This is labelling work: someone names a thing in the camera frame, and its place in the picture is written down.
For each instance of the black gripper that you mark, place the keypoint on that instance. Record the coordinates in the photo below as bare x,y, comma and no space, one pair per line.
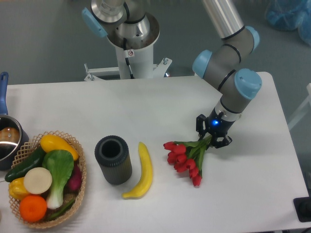
216,124

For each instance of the red tulip bouquet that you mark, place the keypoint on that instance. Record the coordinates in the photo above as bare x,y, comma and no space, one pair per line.
189,156

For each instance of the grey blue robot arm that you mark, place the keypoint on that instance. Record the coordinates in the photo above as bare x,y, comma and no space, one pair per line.
238,88

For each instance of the yellow banana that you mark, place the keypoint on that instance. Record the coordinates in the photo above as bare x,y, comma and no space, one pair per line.
146,178

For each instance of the dark grey ribbed vase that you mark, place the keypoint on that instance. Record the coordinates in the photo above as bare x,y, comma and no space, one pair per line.
112,155

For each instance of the black device at edge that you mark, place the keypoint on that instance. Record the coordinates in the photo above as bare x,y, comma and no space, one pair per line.
303,208

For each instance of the blue plastic bag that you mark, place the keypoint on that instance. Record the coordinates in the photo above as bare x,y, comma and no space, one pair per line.
290,15

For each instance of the purple red sweet potato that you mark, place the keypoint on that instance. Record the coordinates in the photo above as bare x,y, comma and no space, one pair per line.
75,181

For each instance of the green bok choy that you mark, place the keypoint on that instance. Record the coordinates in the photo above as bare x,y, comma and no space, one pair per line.
60,164

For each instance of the green chili pepper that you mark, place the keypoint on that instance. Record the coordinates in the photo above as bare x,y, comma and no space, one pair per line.
61,211

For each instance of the yellow squash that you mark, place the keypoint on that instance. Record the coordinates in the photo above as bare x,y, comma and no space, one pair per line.
51,142

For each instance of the dark green cucumber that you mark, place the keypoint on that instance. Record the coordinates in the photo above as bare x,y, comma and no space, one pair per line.
32,161

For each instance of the cream round slice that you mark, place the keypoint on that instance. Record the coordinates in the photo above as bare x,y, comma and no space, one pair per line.
37,180

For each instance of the woven wicker basket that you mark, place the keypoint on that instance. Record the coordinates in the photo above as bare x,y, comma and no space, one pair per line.
73,197

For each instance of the orange fruit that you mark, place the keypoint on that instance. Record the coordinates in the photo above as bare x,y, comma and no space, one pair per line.
33,208

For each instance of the yellow bell pepper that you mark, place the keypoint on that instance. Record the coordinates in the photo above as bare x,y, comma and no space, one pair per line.
17,189

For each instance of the white frame at right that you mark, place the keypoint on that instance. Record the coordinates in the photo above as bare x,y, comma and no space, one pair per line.
301,110

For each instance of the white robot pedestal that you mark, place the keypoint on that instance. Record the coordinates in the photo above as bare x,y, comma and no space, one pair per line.
134,47

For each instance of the blue handled saucepan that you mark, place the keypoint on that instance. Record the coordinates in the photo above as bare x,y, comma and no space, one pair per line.
12,135

